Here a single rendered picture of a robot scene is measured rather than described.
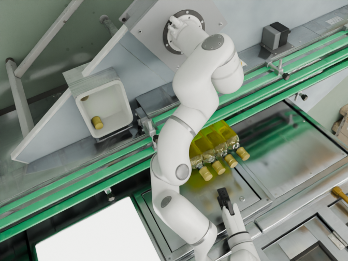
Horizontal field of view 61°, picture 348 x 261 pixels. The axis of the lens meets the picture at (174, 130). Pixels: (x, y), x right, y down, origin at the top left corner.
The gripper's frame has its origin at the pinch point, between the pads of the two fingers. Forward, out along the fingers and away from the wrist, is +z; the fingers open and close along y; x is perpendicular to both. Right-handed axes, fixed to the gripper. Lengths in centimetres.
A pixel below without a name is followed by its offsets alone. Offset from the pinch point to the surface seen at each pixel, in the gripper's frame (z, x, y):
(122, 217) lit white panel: 8.8, 38.5, -12.8
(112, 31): 102, 26, 15
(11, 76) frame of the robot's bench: 89, 81, 10
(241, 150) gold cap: 16.1, -13.3, 1.8
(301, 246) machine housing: -18.7, -24.2, -16.9
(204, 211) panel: 2.5, 6.1, -13.0
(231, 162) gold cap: 12.4, -7.9, 1.1
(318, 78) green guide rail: 49, -67, -3
